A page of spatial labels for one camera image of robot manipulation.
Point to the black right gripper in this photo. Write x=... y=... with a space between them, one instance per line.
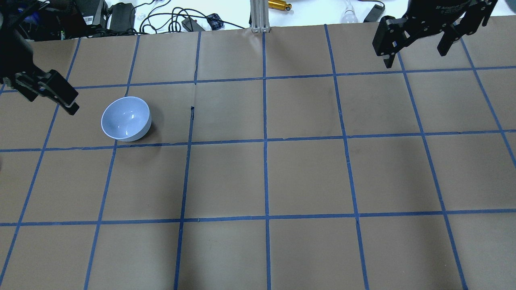
x=437 y=10

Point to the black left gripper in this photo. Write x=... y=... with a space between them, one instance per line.
x=15 y=52

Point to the blue bowl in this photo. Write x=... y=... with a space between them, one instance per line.
x=126 y=119

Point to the black power adapter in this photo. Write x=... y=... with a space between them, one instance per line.
x=374 y=14

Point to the white light bulb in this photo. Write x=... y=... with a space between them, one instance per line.
x=349 y=15

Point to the yellow tool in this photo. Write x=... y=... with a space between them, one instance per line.
x=280 y=5

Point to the aluminium frame post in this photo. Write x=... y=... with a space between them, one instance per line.
x=259 y=16

